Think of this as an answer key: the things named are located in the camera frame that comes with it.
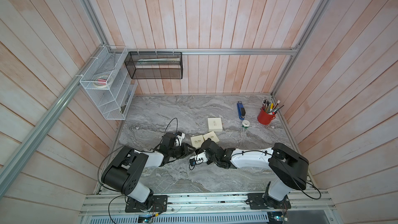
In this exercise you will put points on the black mesh basket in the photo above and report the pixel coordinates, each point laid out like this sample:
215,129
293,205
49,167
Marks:
154,65

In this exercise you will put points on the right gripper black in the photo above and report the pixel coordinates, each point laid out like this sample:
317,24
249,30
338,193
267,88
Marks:
209,162

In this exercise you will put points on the small tape roll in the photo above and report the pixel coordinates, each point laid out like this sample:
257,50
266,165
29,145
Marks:
245,124

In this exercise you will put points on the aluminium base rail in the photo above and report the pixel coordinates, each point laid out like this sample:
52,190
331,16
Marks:
205,202

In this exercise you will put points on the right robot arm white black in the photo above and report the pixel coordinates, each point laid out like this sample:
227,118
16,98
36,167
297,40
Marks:
289,166

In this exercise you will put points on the red pen cup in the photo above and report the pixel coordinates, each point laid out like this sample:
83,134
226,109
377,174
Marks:
265,118

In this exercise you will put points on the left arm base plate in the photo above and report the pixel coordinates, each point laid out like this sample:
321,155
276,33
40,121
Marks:
149,203

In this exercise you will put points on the aluminium frame horizontal bar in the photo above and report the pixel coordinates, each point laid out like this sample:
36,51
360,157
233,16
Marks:
211,51

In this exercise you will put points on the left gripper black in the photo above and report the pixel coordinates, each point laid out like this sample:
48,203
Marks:
187,152

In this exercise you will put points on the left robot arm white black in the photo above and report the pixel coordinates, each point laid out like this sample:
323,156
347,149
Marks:
124,172

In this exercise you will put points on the blue stapler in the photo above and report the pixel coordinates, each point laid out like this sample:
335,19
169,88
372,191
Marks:
241,110

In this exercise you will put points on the cream drawer jewelry box front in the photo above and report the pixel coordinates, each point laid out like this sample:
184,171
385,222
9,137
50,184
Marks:
197,141

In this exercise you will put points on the white wire shelf rack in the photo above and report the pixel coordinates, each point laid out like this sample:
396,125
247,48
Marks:
112,102

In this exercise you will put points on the tape roll in rack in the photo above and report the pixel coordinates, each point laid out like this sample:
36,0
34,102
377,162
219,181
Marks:
102,81

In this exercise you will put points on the pens bundle in cup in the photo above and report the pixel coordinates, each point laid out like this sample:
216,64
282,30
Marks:
271,108

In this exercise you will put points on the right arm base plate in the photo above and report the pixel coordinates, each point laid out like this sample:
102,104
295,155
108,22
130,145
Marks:
263,201

